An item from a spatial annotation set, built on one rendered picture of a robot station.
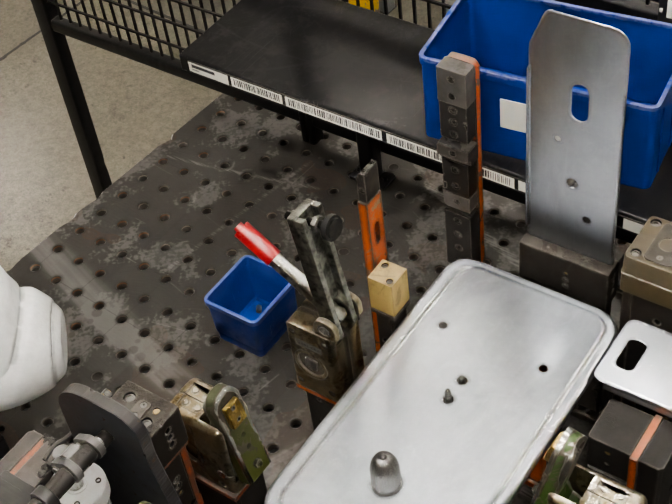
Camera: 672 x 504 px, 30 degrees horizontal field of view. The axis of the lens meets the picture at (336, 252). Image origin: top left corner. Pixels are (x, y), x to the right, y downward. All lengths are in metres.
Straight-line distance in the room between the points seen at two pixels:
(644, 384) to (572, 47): 0.37
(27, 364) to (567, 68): 0.75
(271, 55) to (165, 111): 1.63
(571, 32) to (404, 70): 0.48
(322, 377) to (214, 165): 0.78
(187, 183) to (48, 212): 1.13
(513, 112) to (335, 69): 0.32
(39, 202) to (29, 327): 1.68
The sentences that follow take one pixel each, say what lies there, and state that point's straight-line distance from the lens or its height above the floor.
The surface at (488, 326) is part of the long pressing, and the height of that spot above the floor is 1.00.
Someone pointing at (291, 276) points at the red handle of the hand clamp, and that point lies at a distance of 1.39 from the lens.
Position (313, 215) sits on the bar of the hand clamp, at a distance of 1.32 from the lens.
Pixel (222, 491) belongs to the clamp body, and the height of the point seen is 0.95.
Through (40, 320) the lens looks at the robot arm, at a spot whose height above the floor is 0.96.
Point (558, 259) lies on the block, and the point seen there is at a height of 1.00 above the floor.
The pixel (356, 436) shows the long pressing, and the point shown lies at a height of 1.00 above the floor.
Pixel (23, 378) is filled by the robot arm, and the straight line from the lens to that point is 1.62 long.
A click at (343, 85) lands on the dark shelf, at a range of 1.75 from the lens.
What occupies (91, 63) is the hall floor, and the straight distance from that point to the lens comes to 3.68.
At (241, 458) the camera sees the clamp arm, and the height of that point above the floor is 1.03.
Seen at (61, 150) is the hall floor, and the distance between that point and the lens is 3.41.
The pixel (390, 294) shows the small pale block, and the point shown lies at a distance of 1.43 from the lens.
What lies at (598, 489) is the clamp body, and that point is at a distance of 1.28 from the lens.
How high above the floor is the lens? 2.11
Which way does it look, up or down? 46 degrees down
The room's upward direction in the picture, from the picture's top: 8 degrees counter-clockwise
